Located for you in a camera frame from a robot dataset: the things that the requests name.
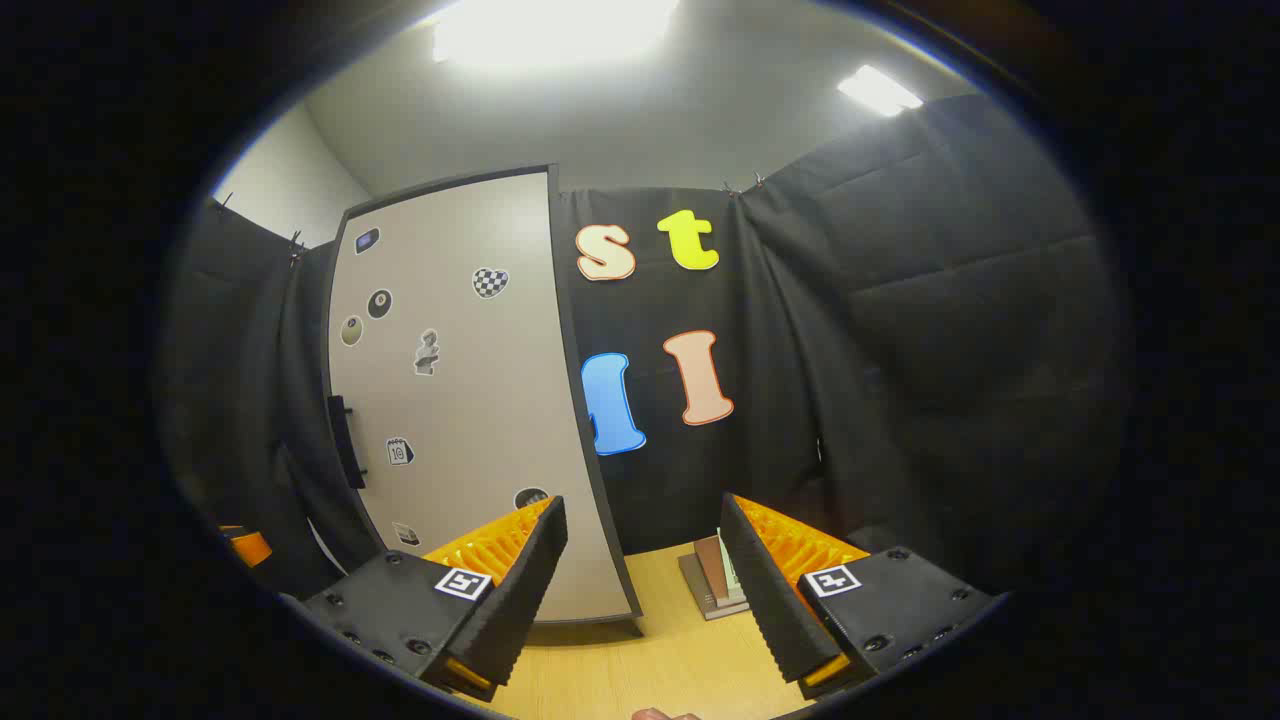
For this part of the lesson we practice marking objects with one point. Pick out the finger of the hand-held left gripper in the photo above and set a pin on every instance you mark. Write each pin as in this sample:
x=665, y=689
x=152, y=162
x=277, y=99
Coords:
x=250, y=548

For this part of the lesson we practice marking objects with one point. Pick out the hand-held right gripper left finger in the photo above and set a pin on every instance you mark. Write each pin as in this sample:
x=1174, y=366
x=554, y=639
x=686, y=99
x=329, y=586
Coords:
x=515, y=600

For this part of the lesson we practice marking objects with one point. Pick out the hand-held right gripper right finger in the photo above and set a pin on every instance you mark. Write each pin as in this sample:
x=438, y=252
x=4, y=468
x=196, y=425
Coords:
x=775, y=600

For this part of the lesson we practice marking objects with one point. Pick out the dark grey cabinet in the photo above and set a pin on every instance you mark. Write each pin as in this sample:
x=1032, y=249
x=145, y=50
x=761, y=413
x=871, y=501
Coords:
x=628, y=592

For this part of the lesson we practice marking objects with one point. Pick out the light grey cabinet door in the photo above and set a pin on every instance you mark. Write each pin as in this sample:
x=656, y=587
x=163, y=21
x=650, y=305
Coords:
x=470, y=400

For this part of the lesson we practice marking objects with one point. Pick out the brown book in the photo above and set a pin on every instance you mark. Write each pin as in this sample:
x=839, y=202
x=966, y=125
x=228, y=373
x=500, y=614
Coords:
x=710, y=570

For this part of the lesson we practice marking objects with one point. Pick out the black backdrop cloth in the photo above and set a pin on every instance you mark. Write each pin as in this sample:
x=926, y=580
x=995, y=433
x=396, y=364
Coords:
x=900, y=350

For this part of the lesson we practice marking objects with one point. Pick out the small ceiling light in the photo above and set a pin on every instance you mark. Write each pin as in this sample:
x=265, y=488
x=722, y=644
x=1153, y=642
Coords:
x=880, y=90

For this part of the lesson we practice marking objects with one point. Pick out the large ceiling light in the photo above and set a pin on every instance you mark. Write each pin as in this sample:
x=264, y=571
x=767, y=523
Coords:
x=550, y=30

